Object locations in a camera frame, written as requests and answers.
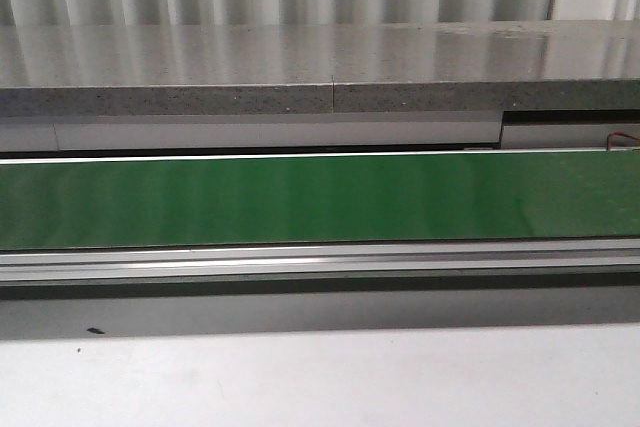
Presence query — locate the grey stone countertop ledge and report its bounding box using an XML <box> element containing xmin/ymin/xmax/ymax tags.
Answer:
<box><xmin>1</xmin><ymin>21</ymin><xmax>639</xmax><ymax>117</ymax></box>

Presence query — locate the aluminium conveyor frame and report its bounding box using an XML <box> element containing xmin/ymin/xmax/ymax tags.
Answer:
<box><xmin>1</xmin><ymin>238</ymin><xmax>639</xmax><ymax>287</ymax></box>

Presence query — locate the red wire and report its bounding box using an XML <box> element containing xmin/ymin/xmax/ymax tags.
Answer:
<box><xmin>603</xmin><ymin>131</ymin><xmax>640</xmax><ymax>152</ymax></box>

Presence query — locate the green conveyor belt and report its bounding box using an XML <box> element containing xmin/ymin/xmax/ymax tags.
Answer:
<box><xmin>1</xmin><ymin>151</ymin><xmax>639</xmax><ymax>251</ymax></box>

